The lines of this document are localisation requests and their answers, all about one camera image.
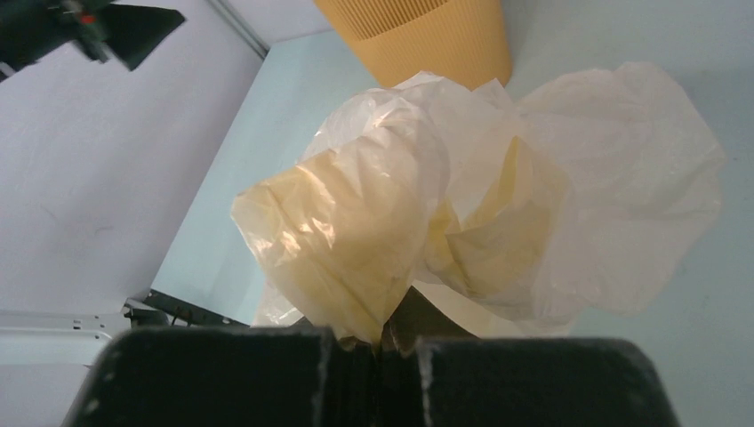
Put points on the aluminium frame rail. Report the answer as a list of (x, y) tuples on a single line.
[(229, 13)]

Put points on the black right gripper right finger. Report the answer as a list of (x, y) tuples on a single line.
[(436, 373)]

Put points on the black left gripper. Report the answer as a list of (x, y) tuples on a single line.
[(32, 29)]

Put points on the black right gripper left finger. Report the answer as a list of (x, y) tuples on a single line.
[(228, 376)]

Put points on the orange plastic trash bin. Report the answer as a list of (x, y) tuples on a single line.
[(463, 40)]

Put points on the translucent cream trash bag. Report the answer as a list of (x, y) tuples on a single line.
[(588, 192)]

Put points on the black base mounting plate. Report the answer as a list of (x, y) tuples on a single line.
[(186, 311)]

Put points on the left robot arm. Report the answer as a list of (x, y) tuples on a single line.
[(33, 338)]

